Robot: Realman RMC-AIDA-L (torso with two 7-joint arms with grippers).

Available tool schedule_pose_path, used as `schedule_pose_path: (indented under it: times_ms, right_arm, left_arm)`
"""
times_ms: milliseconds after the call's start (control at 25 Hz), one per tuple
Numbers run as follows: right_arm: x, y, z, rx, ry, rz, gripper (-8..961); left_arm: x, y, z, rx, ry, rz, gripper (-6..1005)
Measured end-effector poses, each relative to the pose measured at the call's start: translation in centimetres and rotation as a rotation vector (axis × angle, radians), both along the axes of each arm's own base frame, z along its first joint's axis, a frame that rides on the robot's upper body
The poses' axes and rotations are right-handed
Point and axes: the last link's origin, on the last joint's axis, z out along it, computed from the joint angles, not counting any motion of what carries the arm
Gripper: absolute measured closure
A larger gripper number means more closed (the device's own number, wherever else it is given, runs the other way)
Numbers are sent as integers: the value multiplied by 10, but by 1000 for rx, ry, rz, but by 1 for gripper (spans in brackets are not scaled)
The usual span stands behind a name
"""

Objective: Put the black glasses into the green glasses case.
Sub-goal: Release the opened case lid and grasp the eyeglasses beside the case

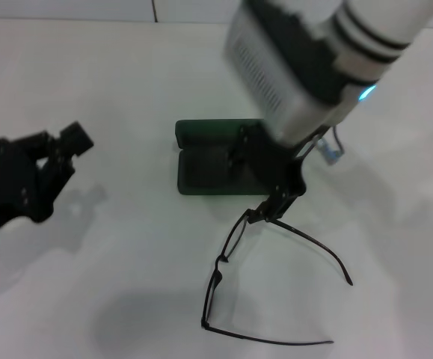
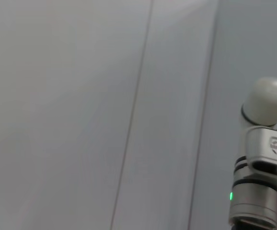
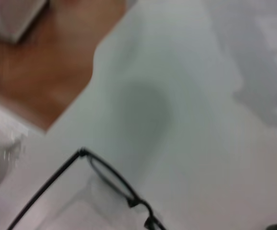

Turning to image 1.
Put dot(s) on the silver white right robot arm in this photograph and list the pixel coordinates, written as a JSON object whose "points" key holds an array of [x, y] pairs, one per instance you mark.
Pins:
{"points": [[388, 30]]}

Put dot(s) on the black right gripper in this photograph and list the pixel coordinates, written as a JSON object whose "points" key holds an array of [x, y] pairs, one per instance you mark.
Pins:
{"points": [[272, 161]]}

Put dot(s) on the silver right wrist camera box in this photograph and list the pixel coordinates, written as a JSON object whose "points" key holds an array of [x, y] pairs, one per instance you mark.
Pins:
{"points": [[272, 67]]}

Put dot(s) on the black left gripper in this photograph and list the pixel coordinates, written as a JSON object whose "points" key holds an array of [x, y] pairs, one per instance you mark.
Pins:
{"points": [[10, 179]]}

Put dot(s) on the green glasses case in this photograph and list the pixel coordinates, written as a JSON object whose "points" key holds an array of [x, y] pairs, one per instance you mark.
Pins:
{"points": [[201, 175]]}

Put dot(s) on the black thin-frame glasses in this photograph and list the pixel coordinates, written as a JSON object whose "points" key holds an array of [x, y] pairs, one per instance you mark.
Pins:
{"points": [[218, 277]]}

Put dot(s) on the silver right wrist plug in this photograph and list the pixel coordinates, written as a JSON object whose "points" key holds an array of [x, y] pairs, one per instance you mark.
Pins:
{"points": [[328, 152]]}

